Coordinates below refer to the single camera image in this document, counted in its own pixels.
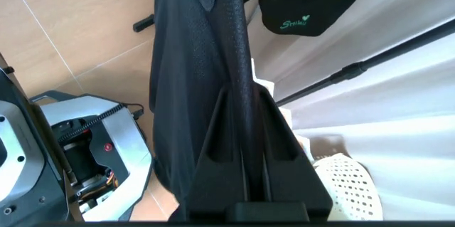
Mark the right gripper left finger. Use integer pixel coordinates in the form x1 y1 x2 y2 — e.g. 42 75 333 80
186 86 248 221

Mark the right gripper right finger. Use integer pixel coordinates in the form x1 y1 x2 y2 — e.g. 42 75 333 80
260 83 334 221

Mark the black garment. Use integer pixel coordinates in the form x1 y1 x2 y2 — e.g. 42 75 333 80
149 0 271 221

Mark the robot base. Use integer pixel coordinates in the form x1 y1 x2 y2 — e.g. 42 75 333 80
0 51 154 223

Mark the white laundry basket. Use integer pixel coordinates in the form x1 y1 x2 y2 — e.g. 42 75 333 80
311 152 384 221

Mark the black clothes rack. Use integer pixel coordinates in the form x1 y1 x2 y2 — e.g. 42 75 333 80
133 13 455 107

